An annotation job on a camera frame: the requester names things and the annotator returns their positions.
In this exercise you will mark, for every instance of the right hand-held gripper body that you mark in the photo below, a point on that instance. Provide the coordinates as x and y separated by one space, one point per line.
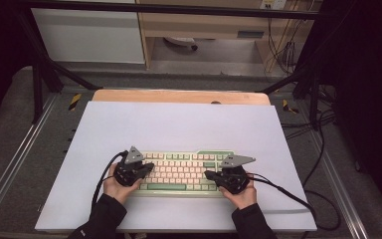
233 179

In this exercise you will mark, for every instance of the white board sheet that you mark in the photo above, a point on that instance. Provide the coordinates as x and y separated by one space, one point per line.
179 129

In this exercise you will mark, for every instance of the dark curtain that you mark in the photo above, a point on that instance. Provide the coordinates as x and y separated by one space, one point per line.
368 83
0 49

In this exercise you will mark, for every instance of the person's right hand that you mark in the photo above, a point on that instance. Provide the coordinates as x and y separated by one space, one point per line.
243 198

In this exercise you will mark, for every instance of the person's left hand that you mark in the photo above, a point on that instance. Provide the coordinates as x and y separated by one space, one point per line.
117 191

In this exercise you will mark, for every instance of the aluminium floor rail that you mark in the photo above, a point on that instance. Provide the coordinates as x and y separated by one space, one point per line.
341 192
16 159

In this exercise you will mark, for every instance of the black metal frame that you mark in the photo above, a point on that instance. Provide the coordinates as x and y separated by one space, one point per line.
179 9

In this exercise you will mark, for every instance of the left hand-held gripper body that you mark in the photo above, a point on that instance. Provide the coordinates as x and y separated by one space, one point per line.
129 172

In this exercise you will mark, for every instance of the white wall power outlet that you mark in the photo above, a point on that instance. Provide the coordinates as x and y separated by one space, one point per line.
273 4

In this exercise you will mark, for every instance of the white chair base with caster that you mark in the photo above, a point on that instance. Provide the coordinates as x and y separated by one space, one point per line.
180 41

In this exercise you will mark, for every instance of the green and pink keyboard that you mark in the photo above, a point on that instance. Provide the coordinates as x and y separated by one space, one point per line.
179 172

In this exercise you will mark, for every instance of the light wooden desk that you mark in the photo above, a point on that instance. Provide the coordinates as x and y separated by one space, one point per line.
205 25

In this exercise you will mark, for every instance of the wooden table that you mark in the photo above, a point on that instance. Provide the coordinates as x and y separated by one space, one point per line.
179 96

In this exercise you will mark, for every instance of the white cabinet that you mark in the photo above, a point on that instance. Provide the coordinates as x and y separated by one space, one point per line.
89 36

